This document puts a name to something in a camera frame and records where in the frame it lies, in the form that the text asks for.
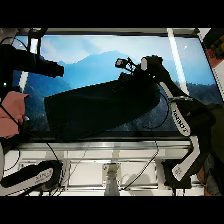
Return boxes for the black pants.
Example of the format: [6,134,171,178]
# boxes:
[43,77,162,142]

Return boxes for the heap of clothes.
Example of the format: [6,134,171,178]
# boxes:
[202,28,224,62]

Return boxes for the pink garment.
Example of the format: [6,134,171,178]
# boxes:
[0,90,30,140]

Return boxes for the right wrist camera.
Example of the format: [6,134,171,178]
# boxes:
[114,57,138,73]

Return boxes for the black cable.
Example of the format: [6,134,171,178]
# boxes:
[0,104,64,188]
[119,89,171,192]

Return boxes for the silver frame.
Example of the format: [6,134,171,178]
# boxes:
[0,139,208,197]

